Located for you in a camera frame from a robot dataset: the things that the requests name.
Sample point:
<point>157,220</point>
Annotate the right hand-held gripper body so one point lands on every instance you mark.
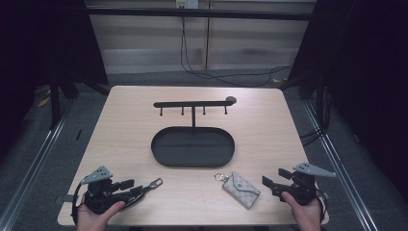
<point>304,189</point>

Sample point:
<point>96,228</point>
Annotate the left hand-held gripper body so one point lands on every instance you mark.
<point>99,195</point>

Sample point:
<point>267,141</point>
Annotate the black key with metal clip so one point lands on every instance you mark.
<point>156,183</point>

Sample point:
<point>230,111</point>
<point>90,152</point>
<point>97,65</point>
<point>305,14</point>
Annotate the black key rack with tray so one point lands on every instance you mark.
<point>192,149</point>

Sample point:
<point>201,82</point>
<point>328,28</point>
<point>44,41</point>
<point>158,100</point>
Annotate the person's left hand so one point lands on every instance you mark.
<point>91,221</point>

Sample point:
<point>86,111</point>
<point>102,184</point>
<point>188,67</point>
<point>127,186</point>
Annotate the person's right hand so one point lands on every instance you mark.
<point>308,218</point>

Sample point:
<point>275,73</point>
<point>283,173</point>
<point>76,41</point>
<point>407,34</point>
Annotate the grey tape strip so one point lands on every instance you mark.
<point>68,198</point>
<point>326,194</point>

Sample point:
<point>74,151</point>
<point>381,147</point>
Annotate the black stand leg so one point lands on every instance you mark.
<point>55,102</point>

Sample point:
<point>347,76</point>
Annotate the yellow floor tape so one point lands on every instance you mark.
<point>44,102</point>

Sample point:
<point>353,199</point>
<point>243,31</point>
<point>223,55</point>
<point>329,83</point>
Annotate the dark curtain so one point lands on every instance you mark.
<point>362,80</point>
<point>41,41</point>

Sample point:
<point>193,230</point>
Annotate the black horizontal bar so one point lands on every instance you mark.
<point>198,13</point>

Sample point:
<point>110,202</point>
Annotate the metal floor rail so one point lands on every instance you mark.
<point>35,163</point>
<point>340,166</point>

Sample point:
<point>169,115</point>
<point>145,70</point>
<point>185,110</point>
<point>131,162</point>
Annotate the white wall socket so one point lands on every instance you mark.
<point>187,4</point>

